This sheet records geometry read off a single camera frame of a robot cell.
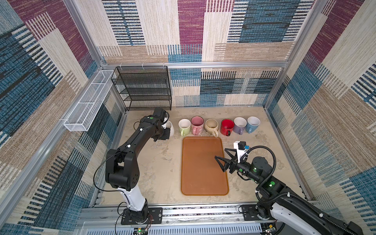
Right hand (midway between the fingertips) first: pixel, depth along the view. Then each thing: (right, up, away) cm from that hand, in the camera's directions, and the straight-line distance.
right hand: (220, 155), depth 74 cm
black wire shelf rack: (-49, +42, +35) cm, 73 cm away
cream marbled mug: (0, +13, +30) cm, 33 cm away
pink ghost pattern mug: (-10, +15, +24) cm, 30 cm away
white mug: (-28, +15, +16) cm, 35 cm away
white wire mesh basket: (-67, +21, -1) cm, 71 cm away
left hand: (-30, +10, +16) cm, 35 cm away
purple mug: (+20, +15, +32) cm, 40 cm away
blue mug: (+29, +16, +29) cm, 44 cm away
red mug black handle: (+11, +13, +31) cm, 36 cm away
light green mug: (-18, +14, +24) cm, 33 cm away
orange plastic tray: (-8, -13, +13) cm, 20 cm away
